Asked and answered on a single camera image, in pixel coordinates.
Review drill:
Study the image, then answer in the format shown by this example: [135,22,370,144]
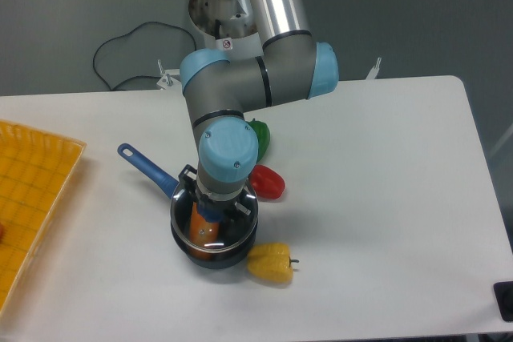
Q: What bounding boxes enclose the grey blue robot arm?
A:
[180,0,339,222]

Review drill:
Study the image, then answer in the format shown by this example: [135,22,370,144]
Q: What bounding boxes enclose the black floor cable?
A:
[92,21,197,91]

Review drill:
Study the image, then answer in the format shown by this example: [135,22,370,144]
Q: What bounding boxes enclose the yellow toy bell pepper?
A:
[247,243,297,284]

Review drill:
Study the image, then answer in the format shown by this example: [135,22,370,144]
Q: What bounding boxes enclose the orange toy baguette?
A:
[188,203,220,247]

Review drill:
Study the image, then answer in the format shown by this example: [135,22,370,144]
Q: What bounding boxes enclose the red toy bell pepper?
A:
[249,164,285,199]

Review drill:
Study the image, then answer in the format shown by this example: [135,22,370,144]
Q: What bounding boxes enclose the dark pot blue handle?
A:
[117,143,256,269]

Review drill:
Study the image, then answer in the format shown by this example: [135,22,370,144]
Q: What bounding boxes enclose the yellow woven basket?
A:
[1,120,87,311]

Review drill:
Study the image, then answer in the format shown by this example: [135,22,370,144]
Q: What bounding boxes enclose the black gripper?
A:
[179,164,252,222]

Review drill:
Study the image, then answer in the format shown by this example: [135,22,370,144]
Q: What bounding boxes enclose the glass pot lid blue knob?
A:
[169,181,259,254]

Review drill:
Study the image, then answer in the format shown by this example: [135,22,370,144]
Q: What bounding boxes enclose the black object table corner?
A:
[493,281,513,322]

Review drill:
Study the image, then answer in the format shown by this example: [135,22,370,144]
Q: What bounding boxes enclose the green toy bell pepper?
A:
[247,119,271,163]

